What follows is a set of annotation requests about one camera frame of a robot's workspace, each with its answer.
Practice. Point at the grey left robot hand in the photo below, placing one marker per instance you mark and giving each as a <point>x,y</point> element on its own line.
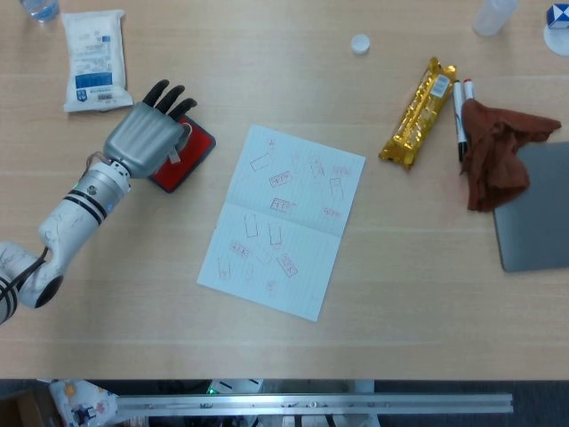
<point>138,138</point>

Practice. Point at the small red white stamp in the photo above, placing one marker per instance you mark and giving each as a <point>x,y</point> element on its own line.
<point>173,156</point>

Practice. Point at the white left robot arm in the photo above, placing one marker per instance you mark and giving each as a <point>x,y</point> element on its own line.
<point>66,222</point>

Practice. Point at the white paper with red stamps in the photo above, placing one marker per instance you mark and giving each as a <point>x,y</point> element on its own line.
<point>284,249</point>

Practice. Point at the red ink pad case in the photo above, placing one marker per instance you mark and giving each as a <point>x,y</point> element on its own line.
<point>195,151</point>

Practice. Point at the white blue tissue pack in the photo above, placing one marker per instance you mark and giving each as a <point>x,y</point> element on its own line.
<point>95,62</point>

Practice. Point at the clear plastic water bottle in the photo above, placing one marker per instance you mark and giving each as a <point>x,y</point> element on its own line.
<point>40,9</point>

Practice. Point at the white bottle cap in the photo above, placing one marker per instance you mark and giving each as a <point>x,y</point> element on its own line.
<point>360,44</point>

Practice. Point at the white printed sheet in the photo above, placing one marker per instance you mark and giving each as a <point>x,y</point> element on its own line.
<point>82,405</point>

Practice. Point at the gold foil snack pack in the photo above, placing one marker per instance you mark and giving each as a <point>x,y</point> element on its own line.
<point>418,118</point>

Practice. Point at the black capped marker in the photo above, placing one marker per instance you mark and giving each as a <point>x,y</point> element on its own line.
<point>459,120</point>

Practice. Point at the brown cloth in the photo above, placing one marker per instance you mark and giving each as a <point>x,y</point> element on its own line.
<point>493,155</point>

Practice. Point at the translucent squeeze wash bottle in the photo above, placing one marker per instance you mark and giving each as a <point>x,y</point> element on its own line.
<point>493,15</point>

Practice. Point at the grey closed laptop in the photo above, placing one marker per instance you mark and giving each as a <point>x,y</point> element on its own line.
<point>542,213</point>

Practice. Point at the white round disc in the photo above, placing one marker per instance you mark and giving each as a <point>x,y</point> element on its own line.
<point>555,40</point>

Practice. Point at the blue white small box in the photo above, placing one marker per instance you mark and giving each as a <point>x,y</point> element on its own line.
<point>559,17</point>

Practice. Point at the aluminium profile rail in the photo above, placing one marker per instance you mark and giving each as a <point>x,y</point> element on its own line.
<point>311,405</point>

